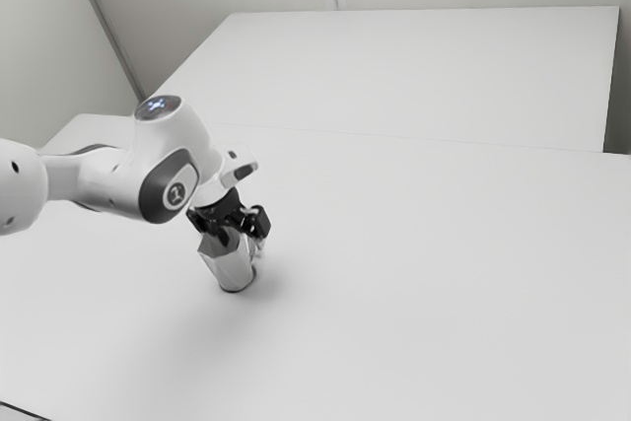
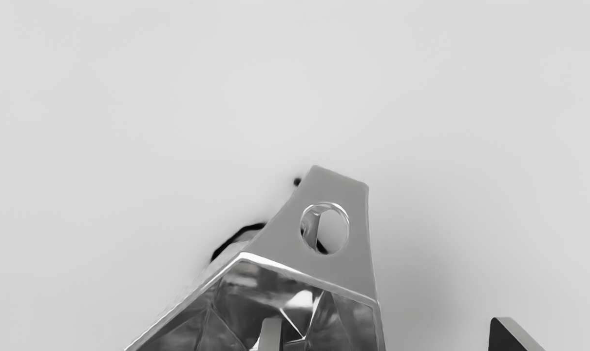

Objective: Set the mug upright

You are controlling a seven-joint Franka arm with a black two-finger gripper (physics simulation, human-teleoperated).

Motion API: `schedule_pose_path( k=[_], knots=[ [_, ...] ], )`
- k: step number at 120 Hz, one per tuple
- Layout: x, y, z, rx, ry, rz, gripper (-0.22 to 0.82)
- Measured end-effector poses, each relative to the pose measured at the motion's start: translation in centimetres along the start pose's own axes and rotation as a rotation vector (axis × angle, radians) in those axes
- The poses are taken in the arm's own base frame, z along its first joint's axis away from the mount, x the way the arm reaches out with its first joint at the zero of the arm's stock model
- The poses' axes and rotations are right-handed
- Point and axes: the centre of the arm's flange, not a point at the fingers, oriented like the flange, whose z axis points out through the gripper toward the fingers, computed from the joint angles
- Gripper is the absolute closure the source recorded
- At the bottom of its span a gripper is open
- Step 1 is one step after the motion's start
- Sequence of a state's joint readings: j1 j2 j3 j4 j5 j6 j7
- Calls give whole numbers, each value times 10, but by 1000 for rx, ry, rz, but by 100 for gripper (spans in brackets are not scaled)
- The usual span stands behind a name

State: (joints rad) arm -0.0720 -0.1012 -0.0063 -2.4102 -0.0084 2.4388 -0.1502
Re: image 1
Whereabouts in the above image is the grey faceted mug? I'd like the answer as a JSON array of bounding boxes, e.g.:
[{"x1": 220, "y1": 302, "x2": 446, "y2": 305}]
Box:
[{"x1": 196, "y1": 226, "x2": 258, "y2": 294}]

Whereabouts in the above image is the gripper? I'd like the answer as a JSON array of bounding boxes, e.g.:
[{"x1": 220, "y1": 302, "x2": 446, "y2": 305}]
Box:
[{"x1": 185, "y1": 188, "x2": 272, "y2": 258}]

